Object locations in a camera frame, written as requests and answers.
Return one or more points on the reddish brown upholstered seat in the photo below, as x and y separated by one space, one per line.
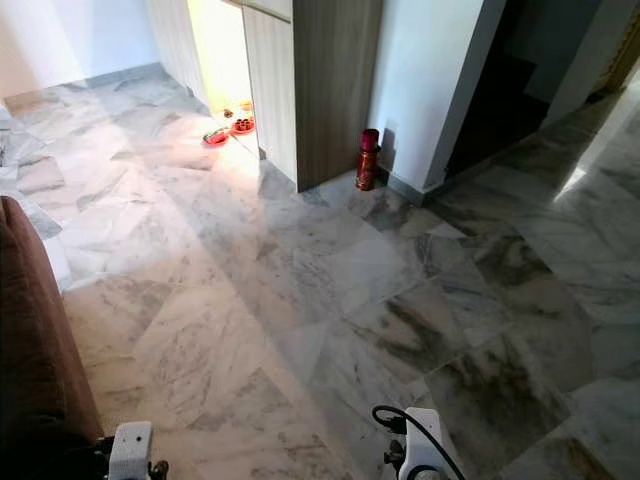
35 350

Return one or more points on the red metal flask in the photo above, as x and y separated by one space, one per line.
368 160

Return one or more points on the small red bowl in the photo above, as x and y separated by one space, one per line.
242 126
216 138

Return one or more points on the grey-brown wooden wardrobe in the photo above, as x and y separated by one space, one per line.
335 90

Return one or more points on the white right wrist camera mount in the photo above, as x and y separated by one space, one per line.
422 445

